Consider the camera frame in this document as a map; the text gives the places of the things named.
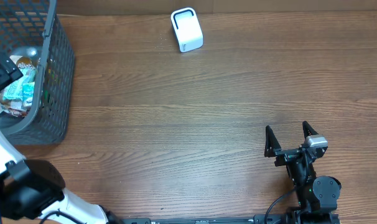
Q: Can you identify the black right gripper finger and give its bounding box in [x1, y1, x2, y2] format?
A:
[302, 121, 318, 139]
[264, 125, 281, 157]

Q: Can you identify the small teal tissue pack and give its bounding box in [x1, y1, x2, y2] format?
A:
[22, 82, 35, 110]

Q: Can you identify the clear bottle silver cap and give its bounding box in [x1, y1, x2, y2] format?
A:
[9, 46, 42, 61]

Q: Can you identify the colourful snack packet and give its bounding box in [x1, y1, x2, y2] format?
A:
[0, 101, 28, 117]

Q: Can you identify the brown white snack bag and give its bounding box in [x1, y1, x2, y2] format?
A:
[10, 55, 36, 75]

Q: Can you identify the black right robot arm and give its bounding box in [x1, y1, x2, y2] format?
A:
[261, 121, 342, 224]

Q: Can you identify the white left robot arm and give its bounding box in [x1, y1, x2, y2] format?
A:
[0, 54, 122, 223]

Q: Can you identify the white barcode scanner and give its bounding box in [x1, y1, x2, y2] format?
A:
[170, 7, 203, 53]

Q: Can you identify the grey plastic shopping basket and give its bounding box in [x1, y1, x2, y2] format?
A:
[0, 1, 75, 145]

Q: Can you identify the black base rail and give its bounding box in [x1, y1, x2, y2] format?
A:
[119, 213, 341, 224]

